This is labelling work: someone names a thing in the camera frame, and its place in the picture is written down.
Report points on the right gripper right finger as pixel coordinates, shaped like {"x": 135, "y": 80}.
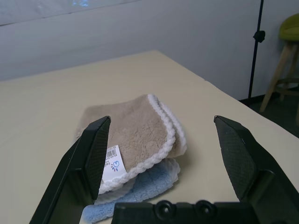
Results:
{"x": 252, "y": 168}

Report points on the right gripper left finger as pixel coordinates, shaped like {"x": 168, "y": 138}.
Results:
{"x": 79, "y": 168}

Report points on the beige towel white trim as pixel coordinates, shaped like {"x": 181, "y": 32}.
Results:
{"x": 140, "y": 130}

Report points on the blue folded towel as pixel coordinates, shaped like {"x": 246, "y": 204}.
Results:
{"x": 144, "y": 184}

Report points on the black tripod stand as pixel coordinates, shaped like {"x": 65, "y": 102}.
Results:
{"x": 257, "y": 46}

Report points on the wooden stool green cushion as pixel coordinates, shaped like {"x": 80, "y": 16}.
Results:
{"x": 287, "y": 46}

